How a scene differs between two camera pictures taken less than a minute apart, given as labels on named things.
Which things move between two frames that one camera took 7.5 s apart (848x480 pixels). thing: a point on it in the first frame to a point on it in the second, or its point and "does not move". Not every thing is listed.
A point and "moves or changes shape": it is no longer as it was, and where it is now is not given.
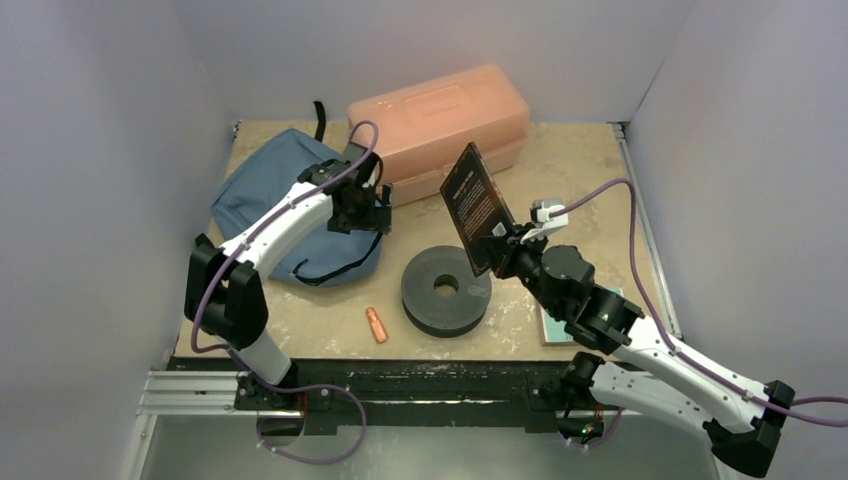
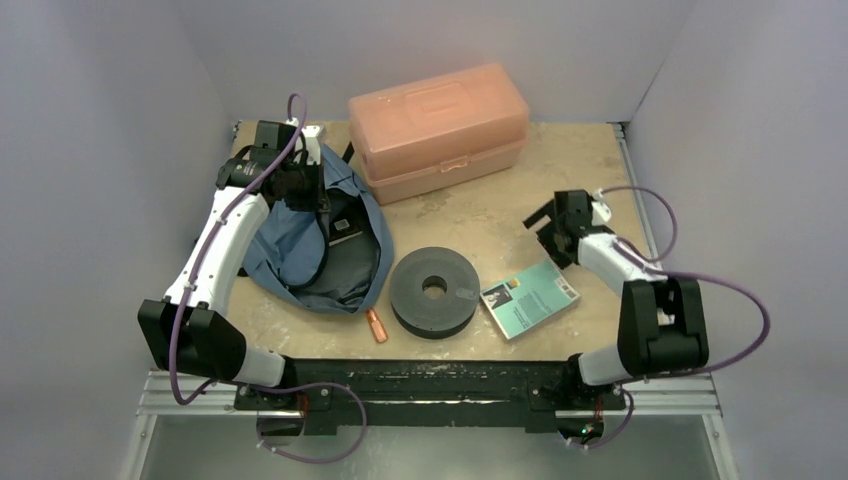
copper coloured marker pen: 376,325 does not move
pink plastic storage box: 423,128 does not move
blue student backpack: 265,177 moves or changes shape
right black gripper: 505,248 to 556,224
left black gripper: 376,219 to 310,203
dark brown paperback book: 473,205 moves or changes shape
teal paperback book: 554,332 to 521,301
